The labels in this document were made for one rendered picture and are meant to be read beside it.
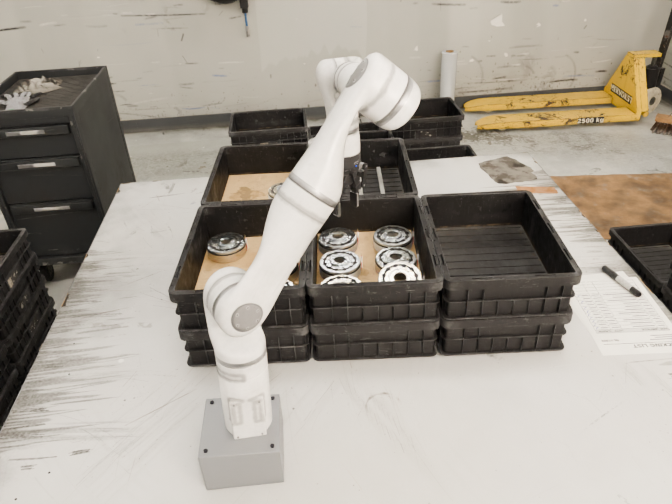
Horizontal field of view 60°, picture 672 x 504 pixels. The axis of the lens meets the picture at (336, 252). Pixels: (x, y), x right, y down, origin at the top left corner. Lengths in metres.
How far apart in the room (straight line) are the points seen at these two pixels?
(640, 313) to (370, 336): 0.71
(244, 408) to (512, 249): 0.83
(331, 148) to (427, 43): 3.86
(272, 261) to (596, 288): 1.04
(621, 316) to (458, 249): 0.44
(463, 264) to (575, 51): 3.80
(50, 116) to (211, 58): 2.12
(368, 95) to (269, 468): 0.70
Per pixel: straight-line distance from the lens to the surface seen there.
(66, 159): 2.83
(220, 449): 1.16
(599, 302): 1.68
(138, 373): 1.49
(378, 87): 0.92
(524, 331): 1.43
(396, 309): 1.32
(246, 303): 0.95
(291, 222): 0.92
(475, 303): 1.34
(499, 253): 1.57
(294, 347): 1.37
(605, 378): 1.47
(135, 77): 4.80
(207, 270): 1.54
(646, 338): 1.61
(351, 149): 1.30
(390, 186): 1.87
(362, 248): 1.56
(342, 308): 1.31
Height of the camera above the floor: 1.69
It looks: 34 degrees down
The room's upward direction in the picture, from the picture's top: 3 degrees counter-clockwise
